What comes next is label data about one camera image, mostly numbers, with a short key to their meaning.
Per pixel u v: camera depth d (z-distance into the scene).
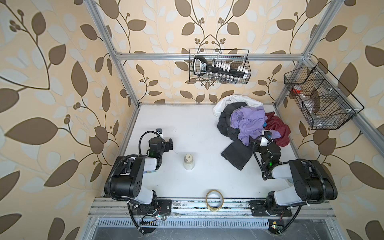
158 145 0.73
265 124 1.01
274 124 0.99
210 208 0.74
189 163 0.83
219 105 1.19
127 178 0.46
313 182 0.44
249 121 0.96
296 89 0.87
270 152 0.69
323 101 0.75
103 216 0.72
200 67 0.87
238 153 0.91
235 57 0.91
